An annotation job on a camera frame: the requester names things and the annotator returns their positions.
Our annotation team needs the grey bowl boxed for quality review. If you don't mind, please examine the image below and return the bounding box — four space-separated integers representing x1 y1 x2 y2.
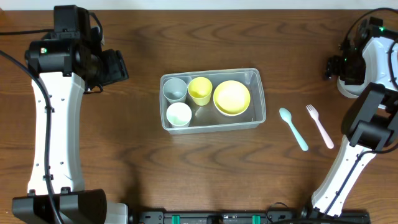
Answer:
336 78 367 98

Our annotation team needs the grey cup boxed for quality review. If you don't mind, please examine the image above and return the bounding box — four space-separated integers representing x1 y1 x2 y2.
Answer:
162 78 187 104

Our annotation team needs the mint green spoon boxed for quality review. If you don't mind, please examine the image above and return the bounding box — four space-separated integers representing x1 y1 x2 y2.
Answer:
279 108 309 151

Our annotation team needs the white cup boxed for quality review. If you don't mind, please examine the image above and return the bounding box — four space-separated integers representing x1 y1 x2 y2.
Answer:
166 102 192 128

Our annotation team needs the yellow cup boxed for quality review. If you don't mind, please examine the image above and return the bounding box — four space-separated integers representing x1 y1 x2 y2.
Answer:
188 77 213 106

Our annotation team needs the yellow bowl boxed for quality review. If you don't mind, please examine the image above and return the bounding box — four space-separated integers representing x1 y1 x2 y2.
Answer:
213 80 251 113

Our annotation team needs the white bowl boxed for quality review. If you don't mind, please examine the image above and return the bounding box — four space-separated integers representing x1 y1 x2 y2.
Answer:
214 102 246 117

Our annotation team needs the clear plastic container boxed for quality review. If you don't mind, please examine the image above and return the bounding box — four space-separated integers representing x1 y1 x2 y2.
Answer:
159 68 266 134

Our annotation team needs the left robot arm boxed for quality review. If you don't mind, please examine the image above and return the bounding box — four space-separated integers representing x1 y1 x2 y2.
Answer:
12 26 129 223

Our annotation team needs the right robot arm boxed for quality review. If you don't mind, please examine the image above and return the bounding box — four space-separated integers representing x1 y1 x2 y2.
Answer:
300 17 397 222

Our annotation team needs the pink fork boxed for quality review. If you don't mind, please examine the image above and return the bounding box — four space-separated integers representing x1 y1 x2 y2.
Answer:
306 105 334 149

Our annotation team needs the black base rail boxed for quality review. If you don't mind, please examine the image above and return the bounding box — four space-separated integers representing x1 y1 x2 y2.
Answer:
127 208 371 224

